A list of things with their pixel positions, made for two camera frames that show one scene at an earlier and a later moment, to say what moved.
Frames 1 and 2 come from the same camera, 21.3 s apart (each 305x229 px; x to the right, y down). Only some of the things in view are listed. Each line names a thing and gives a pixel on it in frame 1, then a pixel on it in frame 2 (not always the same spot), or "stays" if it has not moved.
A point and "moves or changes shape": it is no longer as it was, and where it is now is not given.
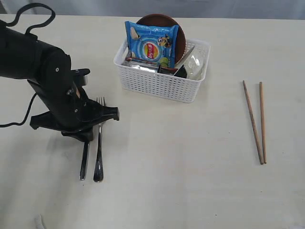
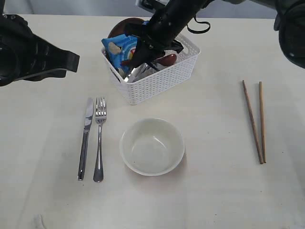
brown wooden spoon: [162, 68] to [165, 60]
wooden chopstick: [262, 121] stays
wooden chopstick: [252, 124] stays
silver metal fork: [99, 172] stays
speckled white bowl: [197, 63] to [152, 147]
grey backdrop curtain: [286, 9] stays
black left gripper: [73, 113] to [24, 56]
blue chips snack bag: [156, 44] moves or changes shape
